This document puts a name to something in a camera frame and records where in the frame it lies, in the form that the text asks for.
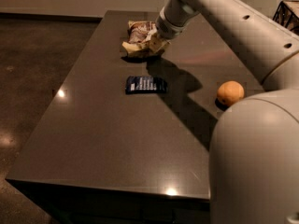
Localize orange fruit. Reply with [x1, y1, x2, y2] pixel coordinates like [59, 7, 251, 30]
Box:
[217, 81, 245, 106]

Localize blue rxbar blueberry bar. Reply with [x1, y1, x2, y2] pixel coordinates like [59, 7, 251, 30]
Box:
[125, 76, 168, 94]

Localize brown chip bag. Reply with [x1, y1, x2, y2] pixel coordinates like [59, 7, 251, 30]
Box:
[122, 21, 169, 59]

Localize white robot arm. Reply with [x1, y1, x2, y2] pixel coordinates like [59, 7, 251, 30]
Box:
[156, 0, 299, 224]

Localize black wire basket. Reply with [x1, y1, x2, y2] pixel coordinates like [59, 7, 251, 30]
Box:
[273, 0, 299, 35]

